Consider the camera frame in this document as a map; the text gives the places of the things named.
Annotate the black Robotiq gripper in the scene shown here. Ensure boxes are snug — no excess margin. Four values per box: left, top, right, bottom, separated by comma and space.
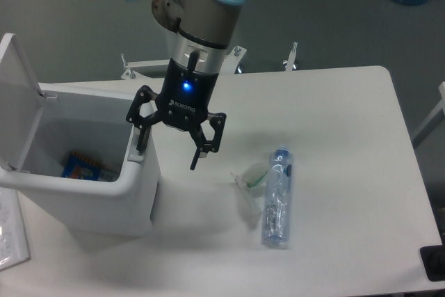
126, 59, 227, 170

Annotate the white push-lid trash can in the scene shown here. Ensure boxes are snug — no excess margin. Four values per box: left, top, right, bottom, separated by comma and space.
1, 33, 161, 236

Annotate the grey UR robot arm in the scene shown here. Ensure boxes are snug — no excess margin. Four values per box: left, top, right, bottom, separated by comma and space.
126, 0, 246, 168

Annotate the crumpled clear plastic wrapper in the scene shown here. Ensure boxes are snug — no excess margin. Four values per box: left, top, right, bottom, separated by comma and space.
230, 163, 268, 227

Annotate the blue snack packet in bin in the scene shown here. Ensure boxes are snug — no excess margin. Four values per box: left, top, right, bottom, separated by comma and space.
61, 152, 120, 182

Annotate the clear plastic water bottle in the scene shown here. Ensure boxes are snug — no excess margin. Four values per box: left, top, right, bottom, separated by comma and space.
261, 145, 294, 249

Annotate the white paper notepad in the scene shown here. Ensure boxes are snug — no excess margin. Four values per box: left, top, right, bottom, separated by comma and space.
1, 188, 31, 271

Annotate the black device at table edge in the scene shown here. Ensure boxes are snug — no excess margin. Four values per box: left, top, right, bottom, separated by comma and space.
420, 245, 444, 282

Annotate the white base frame with bolts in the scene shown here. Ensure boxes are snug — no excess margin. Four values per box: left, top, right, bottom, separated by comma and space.
121, 42, 299, 80

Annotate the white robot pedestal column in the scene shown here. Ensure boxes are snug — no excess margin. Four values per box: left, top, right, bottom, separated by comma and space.
152, 0, 183, 77

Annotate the white frame at right edge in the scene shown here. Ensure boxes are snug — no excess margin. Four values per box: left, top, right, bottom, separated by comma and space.
411, 82, 444, 149

